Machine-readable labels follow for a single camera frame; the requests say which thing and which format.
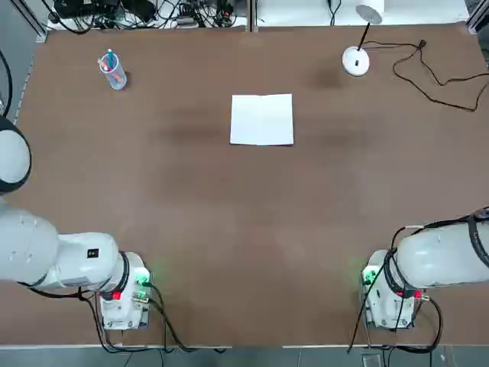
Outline black base cable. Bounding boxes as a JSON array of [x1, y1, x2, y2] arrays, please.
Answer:
[[346, 263, 384, 353], [146, 281, 231, 353]]

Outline aluminium frame rail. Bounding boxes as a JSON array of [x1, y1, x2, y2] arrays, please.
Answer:
[[26, 0, 49, 43], [466, 0, 489, 36]]

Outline white desk lamp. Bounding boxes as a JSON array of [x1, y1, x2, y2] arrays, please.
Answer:
[[342, 4, 384, 77]]

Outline orange pen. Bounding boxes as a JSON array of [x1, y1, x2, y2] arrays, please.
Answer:
[[99, 60, 125, 83]]

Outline clear plastic cup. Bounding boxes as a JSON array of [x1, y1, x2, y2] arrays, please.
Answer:
[[96, 48, 128, 91]]

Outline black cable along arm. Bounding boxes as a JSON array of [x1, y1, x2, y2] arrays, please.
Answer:
[[17, 281, 129, 352], [383, 213, 489, 303]]

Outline aluminium frame post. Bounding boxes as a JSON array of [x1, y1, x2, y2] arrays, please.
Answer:
[[248, 0, 259, 34]]

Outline black lamp cable with plug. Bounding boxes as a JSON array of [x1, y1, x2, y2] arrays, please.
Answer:
[[358, 39, 489, 112]]

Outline tangled black cables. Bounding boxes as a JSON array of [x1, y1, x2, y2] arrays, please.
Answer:
[[53, 0, 248, 35]]

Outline white A4 paper sheet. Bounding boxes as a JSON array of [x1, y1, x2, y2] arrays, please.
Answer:
[[229, 93, 295, 147]]

